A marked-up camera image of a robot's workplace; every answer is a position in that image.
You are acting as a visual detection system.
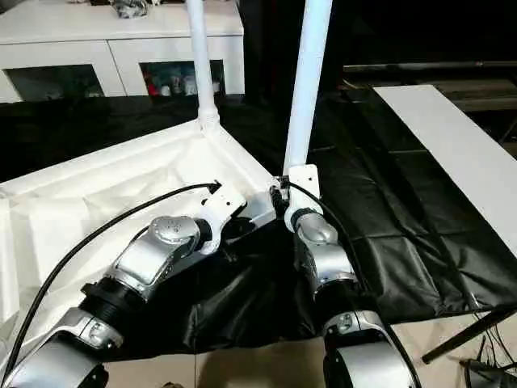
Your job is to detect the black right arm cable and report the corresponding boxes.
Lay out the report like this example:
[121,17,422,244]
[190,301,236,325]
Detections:
[280,179,421,388]

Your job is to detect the small grey object on cabinet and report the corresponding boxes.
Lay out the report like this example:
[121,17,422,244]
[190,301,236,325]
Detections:
[112,0,149,19]

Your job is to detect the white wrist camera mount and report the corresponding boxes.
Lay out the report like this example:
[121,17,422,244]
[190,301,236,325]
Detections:
[197,189,247,255]
[282,163,322,231]

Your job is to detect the white plastic table top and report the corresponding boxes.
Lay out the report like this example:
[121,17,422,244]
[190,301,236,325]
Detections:
[0,119,286,328]

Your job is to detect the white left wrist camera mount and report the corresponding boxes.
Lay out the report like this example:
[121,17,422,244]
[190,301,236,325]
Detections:
[197,189,247,255]

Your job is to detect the black metal stand leg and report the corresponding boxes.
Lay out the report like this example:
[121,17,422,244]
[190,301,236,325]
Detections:
[422,305,517,363]

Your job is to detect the white flat board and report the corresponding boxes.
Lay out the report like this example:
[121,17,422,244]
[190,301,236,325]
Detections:
[371,84,517,254]

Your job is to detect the white plastic table leg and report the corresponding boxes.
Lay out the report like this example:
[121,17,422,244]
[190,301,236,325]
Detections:
[185,0,221,133]
[281,0,334,179]

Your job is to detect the grey thin tube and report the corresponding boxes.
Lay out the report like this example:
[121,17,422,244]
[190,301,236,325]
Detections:
[439,258,480,310]

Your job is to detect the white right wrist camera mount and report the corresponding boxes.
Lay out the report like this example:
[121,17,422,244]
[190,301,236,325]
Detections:
[282,163,322,231]

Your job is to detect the black object with white label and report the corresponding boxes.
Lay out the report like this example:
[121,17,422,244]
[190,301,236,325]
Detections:
[460,355,517,388]

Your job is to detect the black work mat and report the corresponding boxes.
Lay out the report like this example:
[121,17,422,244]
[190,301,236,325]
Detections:
[0,86,517,361]

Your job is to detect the white cabinet with glass doors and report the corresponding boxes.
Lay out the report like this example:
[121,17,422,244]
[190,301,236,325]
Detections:
[0,0,246,104]

